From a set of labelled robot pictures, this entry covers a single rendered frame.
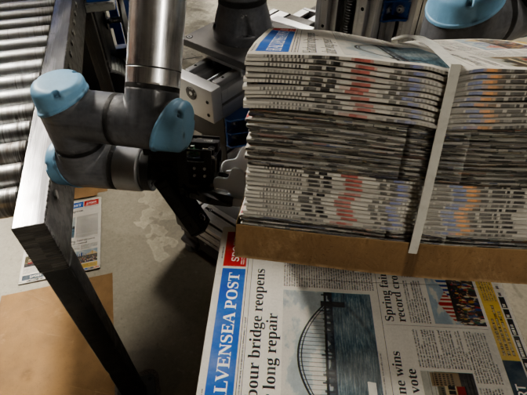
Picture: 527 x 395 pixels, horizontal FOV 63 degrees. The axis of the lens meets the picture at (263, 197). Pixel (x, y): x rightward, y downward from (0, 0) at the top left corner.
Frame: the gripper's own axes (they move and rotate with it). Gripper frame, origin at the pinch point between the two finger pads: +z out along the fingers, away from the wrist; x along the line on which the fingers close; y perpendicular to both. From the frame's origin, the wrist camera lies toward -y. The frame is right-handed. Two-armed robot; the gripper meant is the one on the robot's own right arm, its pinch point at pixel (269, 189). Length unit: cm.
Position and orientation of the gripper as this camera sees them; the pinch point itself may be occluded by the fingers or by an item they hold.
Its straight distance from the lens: 68.3
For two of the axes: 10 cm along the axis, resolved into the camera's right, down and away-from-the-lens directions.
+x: 1.0, -4.3, 9.0
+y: 0.3, -9.0, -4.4
